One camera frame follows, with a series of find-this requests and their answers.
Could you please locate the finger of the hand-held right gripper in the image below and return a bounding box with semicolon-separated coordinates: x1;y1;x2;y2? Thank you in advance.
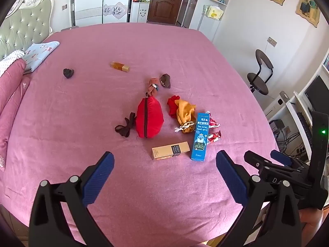
244;150;274;173
270;150;310;177

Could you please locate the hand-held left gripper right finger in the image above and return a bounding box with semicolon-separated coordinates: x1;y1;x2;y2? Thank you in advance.
215;150;302;247

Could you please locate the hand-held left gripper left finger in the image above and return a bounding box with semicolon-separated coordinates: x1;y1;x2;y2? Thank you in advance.
29;151;115;247

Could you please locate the red candy wrapper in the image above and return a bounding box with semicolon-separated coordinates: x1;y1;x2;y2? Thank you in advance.
207;111;222;129
207;130;222;144

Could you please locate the blue spray box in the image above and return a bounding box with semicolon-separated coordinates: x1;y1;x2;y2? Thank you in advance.
191;112;210;161

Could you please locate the dark brown strap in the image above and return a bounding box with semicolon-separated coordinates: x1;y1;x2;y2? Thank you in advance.
115;112;137;137

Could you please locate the tan and black box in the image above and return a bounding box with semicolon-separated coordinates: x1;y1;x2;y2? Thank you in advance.
151;141;191;161

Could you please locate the red zip pouch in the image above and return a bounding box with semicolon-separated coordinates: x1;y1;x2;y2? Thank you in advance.
136;96;165;139

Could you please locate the yellow drawstring pouch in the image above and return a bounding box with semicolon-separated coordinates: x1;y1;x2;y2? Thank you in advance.
174;99;197;134

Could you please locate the red cloth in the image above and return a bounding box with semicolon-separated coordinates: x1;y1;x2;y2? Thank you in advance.
167;95;180;119

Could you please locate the person's right forearm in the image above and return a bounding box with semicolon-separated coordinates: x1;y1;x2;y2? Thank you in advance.
299;207;325;240

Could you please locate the black keyboard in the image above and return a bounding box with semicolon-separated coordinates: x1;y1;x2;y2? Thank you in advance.
296;111;313;148

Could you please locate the white computer desk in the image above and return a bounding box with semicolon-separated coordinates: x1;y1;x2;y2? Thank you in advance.
266;54;329;160

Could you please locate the grey white box device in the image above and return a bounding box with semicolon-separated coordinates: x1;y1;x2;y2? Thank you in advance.
263;91;290;119

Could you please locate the black computer monitor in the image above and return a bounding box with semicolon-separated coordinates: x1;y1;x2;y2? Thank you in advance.
304;75;329;114

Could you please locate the black swivel chair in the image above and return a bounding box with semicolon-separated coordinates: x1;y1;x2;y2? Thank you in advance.
247;49;274;96

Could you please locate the amber bottle box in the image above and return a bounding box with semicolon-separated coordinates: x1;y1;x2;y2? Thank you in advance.
110;61;130;73

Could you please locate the brown printed cloth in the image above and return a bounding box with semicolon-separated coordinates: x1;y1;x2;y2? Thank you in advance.
160;73;172;89

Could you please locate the pink quilt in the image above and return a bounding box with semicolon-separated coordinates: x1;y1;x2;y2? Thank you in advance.
0;58;32;172

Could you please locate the light blue bow pillow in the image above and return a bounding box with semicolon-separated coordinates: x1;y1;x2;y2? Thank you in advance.
23;41;60;73

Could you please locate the narrow white cabinet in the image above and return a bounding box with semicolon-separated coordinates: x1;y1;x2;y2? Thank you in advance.
197;13;221;42

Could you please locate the white knitted blanket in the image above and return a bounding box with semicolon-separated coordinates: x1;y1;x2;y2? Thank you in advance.
0;50;26;77

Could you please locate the yellow patterned box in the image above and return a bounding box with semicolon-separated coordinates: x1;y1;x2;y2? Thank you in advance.
207;5;224;21

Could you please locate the green tufted headboard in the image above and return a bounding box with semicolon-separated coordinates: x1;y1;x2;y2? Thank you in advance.
0;0;55;61

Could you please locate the white shelf cabinet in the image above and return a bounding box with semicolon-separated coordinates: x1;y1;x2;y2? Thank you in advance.
129;0;153;24

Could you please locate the white wardrobe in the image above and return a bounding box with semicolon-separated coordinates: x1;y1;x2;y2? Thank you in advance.
70;0;133;28

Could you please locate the brown wooden door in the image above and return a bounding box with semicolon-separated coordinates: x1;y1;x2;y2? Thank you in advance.
147;0;190;26

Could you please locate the tangle of cables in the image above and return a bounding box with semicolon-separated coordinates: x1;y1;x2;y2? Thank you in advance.
270;120;311;157

